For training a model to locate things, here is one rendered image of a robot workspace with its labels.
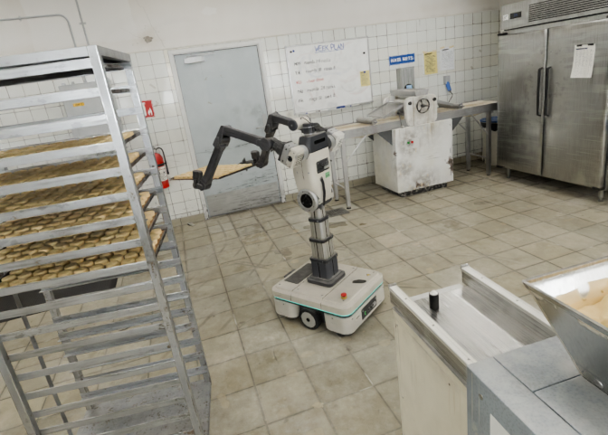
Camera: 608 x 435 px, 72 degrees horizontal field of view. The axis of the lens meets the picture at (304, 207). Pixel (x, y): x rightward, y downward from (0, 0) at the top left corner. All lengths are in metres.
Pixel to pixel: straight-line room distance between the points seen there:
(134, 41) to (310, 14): 2.11
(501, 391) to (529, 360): 0.09
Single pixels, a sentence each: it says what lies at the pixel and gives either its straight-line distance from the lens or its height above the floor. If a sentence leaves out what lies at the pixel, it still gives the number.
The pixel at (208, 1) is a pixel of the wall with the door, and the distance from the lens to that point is 5.41.
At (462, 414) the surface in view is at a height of 0.74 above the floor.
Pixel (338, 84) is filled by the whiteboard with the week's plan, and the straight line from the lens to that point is 5.71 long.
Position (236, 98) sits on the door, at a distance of 5.39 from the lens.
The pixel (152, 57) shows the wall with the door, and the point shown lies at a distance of 5.31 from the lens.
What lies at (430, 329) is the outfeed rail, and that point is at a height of 0.89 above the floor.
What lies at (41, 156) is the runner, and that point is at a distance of 1.65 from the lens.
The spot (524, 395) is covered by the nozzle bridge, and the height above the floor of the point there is 1.18.
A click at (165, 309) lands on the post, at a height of 0.87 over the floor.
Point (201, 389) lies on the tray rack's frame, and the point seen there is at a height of 0.15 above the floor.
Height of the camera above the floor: 1.66
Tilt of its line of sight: 18 degrees down
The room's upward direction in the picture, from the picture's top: 8 degrees counter-clockwise
